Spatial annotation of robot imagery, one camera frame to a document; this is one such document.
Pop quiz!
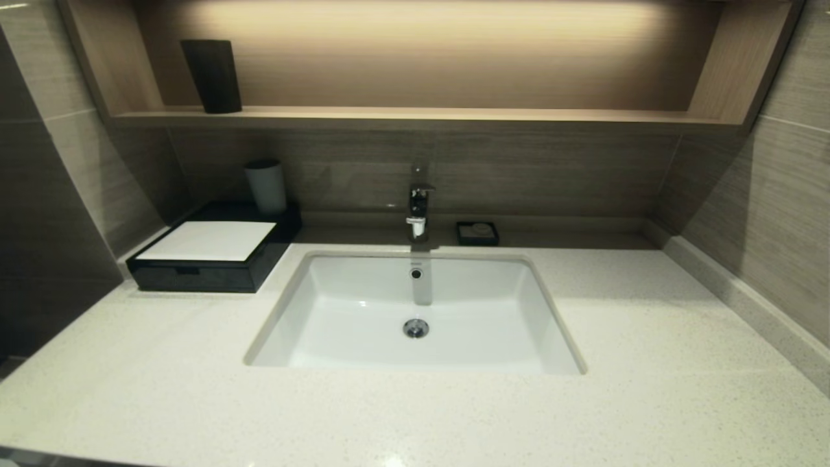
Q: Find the black box white ribbed top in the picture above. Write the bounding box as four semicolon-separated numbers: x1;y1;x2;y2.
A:
125;200;302;294

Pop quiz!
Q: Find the black soap dish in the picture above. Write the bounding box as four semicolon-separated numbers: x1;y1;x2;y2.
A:
456;221;500;246

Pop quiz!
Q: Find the wooden wall shelf niche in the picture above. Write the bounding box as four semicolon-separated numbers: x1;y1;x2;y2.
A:
55;0;808;136

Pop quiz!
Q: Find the pale grey cup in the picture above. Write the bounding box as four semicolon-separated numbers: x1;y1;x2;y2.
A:
244;158;287;216

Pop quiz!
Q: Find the white ceramic sink basin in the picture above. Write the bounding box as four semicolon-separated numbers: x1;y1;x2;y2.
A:
244;250;588;377

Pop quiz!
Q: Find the dark tapered cup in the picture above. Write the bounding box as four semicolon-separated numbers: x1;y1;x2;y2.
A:
180;39;243;114

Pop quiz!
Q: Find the chrome faucet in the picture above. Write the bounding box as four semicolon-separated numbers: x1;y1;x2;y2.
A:
406;163;436;243

